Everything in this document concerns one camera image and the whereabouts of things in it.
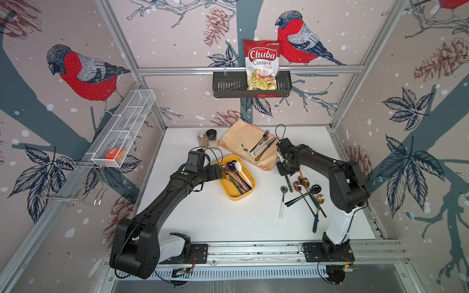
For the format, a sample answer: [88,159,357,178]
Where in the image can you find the rainbow iridescent spoon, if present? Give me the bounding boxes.
[293,181,317,217]

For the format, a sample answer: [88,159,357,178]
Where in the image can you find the purple metal spoon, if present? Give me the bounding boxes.
[227,161,251,191]

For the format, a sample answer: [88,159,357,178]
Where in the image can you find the clear handled small spoon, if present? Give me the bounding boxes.
[278,186,289,220]

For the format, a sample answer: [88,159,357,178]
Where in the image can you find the yellow plastic storage box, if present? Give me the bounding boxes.
[219,155,256,201]

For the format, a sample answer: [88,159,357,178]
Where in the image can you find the white plastic spoon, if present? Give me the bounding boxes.
[234,161,253,189]

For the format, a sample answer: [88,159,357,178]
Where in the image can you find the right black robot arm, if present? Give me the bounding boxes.
[277,138,370,255]

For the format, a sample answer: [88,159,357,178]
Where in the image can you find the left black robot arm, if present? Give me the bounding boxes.
[109,148,222,279]

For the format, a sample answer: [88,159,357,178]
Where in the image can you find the black metal spoon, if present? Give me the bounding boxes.
[285,184,322,207]

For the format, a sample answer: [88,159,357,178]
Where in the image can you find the orange box on shelf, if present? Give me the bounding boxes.
[105,148,124,161]

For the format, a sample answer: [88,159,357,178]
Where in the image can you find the glass spice jar brown contents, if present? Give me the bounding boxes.
[197,130,209,147]

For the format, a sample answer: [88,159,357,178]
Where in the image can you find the beige cloth napkin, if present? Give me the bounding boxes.
[219,119,278,171]

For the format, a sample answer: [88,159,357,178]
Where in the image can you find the glass spice jar black lid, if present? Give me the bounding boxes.
[206,129,219,148]

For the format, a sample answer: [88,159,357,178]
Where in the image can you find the red cassava chips bag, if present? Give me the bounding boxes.
[243,40,280,90]

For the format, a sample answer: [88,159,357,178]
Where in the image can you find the cream handled knife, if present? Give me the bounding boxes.
[238,137,257,165]

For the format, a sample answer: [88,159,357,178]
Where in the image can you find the dark green handled spoon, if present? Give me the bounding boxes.
[312,212,319,233]

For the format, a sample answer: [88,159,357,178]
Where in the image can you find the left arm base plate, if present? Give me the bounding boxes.
[160,243,208,264]

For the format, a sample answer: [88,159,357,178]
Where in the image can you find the white wire shelf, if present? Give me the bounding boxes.
[92,89,156,168]

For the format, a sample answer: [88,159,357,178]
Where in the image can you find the black wall basket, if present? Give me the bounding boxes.
[213,72,293,98]

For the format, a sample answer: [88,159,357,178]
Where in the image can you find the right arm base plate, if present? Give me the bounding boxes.
[300,241,355,262]

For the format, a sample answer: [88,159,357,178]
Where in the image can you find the wire hook rack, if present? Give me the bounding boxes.
[35,161,109,206]

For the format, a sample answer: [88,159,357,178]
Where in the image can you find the aluminium frame rail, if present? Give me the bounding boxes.
[102,239,407,268]

